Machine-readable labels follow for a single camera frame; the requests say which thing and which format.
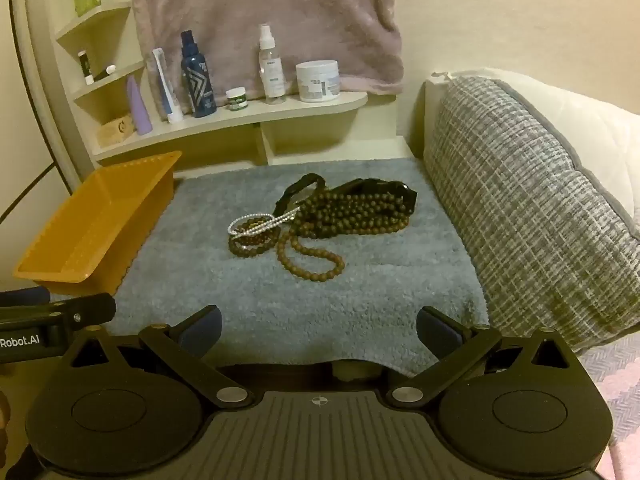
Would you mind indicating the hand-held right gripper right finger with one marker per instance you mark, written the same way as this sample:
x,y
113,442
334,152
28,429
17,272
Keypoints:
x,y
440,332

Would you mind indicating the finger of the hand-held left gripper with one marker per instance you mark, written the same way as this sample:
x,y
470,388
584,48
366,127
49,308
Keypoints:
x,y
75,310
25,296

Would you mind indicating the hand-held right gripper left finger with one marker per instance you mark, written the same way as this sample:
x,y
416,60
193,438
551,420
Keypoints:
x,y
200,332

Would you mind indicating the orange plastic tray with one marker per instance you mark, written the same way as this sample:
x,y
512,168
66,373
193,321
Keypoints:
x,y
75,240

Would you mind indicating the grey fluffy mat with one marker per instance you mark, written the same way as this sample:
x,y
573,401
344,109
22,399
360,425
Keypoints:
x,y
300,310

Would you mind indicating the grey woven pillow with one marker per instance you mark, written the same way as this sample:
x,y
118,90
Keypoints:
x,y
525,200

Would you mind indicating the pink patterned blanket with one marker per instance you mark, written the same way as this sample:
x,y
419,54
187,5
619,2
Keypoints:
x,y
620,410

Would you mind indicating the lavender bottle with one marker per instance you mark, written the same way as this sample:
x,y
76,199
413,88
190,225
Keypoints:
x,y
140,110

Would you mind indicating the small green jar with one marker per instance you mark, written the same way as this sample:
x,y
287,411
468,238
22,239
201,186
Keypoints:
x,y
236,100

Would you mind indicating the small black white tube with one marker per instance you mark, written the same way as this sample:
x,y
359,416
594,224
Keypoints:
x,y
85,67

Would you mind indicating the cream wooden shelf unit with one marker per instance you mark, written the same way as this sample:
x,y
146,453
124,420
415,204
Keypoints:
x,y
280,110

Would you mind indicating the black tube with white cap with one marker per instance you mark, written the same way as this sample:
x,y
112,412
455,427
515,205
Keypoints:
x,y
106,71

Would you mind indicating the white and blue tube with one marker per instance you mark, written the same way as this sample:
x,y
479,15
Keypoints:
x,y
165,85

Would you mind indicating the dark blue spray bottle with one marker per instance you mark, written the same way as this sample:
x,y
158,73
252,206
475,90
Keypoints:
x,y
197,85

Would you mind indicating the clear spray bottle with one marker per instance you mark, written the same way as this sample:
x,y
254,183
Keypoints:
x,y
271,70

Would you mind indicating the white cream jar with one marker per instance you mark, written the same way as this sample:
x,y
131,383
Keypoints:
x,y
318,82

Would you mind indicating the mauve hanging towel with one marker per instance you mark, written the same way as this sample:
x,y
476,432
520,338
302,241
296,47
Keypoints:
x,y
300,10

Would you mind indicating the curved cream frame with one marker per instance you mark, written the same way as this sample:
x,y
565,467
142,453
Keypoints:
x,y
45,110

